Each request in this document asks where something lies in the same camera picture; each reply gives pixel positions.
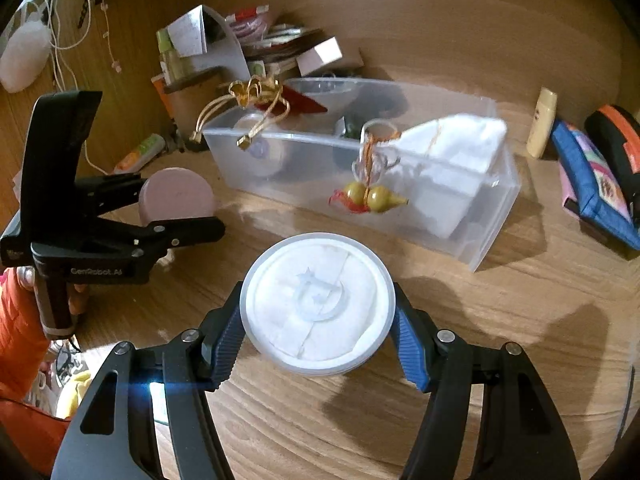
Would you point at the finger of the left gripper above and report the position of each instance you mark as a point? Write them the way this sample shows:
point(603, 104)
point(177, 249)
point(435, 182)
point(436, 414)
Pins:
point(158, 236)
point(99, 195)

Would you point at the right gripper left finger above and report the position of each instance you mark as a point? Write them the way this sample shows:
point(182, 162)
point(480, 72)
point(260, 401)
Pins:
point(113, 433)

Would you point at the pink round jar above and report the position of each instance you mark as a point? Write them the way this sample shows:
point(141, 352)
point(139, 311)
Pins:
point(175, 193)

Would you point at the white round lidded container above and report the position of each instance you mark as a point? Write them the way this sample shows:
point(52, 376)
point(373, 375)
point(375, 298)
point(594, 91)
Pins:
point(318, 304)

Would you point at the person left hand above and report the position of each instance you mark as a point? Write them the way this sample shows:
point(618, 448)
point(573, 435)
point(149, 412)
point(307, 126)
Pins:
point(18, 286)

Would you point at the orange green tube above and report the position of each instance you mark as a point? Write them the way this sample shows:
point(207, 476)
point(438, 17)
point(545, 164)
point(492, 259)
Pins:
point(144, 153)

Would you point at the orange printed packet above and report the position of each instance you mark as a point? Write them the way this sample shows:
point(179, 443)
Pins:
point(158, 83)

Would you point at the brown gradient ceramic mug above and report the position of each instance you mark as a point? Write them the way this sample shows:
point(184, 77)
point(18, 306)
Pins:
point(188, 96)

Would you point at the green spray bottle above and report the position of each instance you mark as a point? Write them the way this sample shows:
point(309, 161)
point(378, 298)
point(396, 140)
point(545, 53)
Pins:
point(170, 62)

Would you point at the white tape roll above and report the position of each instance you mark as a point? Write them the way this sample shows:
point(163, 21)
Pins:
point(267, 156)

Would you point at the white paper receipt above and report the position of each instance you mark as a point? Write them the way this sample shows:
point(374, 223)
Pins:
point(187, 33)

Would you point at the golden gourd charm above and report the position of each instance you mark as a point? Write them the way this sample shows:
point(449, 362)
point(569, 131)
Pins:
point(366, 194)

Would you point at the blue patchwork pouch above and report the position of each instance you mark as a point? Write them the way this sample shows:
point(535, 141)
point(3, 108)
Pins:
point(600, 200)

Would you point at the white small cardboard box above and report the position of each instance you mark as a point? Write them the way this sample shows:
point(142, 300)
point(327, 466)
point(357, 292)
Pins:
point(319, 57)

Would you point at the translucent plastic storage bin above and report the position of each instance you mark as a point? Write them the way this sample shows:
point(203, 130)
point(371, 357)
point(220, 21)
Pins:
point(320, 163)

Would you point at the white folded cloth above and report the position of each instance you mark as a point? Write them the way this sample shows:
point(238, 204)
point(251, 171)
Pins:
point(449, 157)

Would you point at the cream small bottle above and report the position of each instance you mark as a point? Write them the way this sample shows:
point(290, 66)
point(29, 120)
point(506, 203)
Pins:
point(543, 120)

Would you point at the black orange zip case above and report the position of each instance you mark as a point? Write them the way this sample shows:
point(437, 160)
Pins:
point(615, 133)

